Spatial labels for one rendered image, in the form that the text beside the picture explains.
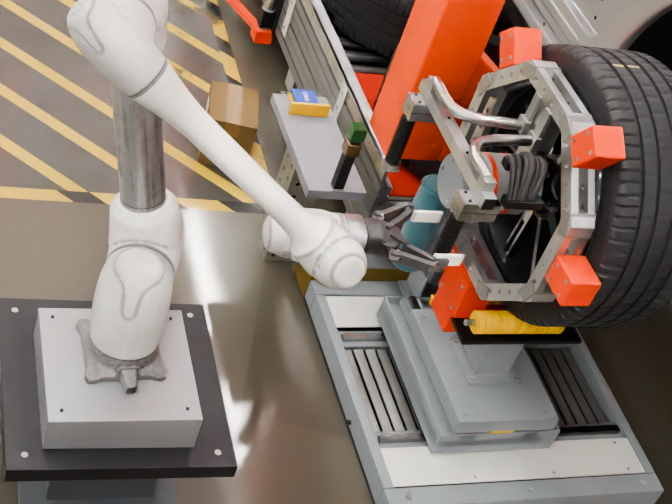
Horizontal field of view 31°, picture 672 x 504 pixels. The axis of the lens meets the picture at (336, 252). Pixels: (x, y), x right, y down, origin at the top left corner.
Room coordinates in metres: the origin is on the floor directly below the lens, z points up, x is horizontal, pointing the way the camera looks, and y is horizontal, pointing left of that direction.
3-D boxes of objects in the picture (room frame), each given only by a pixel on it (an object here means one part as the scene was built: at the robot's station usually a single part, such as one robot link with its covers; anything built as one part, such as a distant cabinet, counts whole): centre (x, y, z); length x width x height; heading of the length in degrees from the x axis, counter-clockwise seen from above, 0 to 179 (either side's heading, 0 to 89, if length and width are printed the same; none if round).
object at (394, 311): (2.50, -0.45, 0.13); 0.50 x 0.36 x 0.10; 30
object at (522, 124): (2.39, -0.18, 1.03); 0.19 x 0.18 x 0.11; 120
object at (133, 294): (1.86, 0.37, 0.56); 0.18 x 0.16 x 0.22; 11
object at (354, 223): (1.99, -0.01, 0.83); 0.09 x 0.06 x 0.09; 30
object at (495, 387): (2.45, -0.48, 0.32); 0.40 x 0.30 x 0.28; 30
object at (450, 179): (2.33, -0.27, 0.85); 0.21 x 0.14 x 0.14; 120
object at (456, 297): (2.39, -0.37, 0.48); 0.16 x 0.12 x 0.17; 120
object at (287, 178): (2.84, 0.18, 0.21); 0.10 x 0.10 x 0.42; 30
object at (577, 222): (2.37, -0.33, 0.85); 0.54 x 0.07 x 0.54; 30
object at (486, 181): (2.22, -0.28, 1.03); 0.19 x 0.18 x 0.11; 120
